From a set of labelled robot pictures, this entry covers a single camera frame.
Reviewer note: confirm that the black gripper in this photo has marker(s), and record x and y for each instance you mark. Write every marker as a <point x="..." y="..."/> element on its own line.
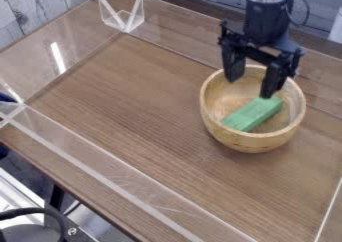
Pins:
<point x="264" y="30"/>

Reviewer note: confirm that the green wooden block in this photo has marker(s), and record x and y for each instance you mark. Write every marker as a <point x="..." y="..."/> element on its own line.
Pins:
<point x="252" y="113"/>

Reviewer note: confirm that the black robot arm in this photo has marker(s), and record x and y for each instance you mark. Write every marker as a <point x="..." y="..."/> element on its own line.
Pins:
<point x="263" y="42"/>

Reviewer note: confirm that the brown wooden bowl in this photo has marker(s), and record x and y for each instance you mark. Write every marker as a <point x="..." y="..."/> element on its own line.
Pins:
<point x="222" y="97"/>

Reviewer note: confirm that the black table leg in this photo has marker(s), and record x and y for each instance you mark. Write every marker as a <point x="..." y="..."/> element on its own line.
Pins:
<point x="56" y="197"/>

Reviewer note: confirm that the clear acrylic corner bracket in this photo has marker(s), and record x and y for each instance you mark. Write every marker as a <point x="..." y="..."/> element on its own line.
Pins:
<point x="121" y="20"/>

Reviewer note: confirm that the clear acrylic front wall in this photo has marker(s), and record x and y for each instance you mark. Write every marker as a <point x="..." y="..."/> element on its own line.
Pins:
<point x="127" y="197"/>

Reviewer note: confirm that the metal bracket with screw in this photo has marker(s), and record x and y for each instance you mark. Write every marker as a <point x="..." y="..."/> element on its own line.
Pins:
<point x="72" y="233"/>

